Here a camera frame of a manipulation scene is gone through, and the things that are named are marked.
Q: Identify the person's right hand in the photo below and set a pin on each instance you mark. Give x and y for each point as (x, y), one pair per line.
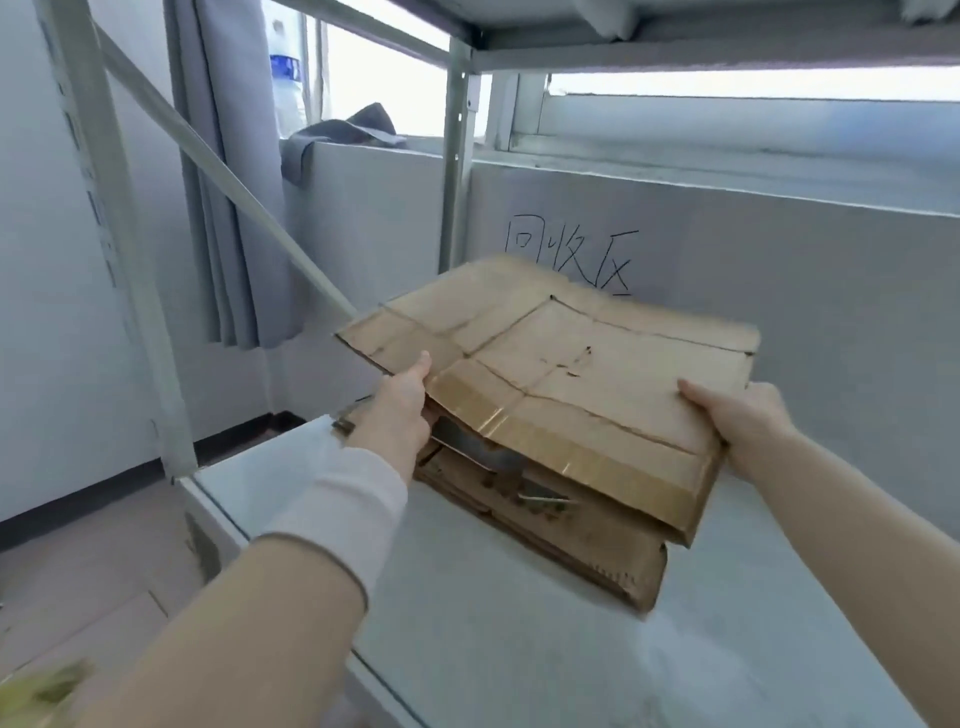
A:
(750, 427)

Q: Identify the person's left hand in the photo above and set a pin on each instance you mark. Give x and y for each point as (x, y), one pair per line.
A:
(394, 427)

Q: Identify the glossy taped cardboard box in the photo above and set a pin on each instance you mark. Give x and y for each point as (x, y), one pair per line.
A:
(465, 446)

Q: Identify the plain brown cardboard box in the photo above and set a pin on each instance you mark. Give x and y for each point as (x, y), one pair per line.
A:
(585, 360)

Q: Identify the green printed cardboard box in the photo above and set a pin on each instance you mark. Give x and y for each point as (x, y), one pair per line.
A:
(585, 547)

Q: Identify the person's right forearm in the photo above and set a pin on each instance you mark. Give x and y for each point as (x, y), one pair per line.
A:
(862, 540)

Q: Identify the person's left forearm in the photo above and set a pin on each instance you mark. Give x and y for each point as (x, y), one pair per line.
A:
(247, 637)

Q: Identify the white wrist sleeve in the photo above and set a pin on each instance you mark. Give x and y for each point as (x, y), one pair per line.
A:
(337, 510)

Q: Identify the white handwritten paper sign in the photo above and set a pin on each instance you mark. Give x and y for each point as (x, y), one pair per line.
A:
(555, 259)

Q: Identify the grey curtain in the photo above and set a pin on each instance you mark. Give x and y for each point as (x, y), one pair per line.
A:
(232, 225)

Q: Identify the white metal shelf rack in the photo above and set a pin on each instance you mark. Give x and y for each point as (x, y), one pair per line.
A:
(457, 150)

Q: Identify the grey cloth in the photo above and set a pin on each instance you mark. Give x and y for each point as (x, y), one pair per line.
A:
(330, 139)

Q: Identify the clear plastic water bottle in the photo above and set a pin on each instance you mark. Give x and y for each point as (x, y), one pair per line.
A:
(286, 97)

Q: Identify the pile of crumpled yellowish tape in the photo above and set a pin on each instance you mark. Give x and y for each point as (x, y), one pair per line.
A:
(37, 697)

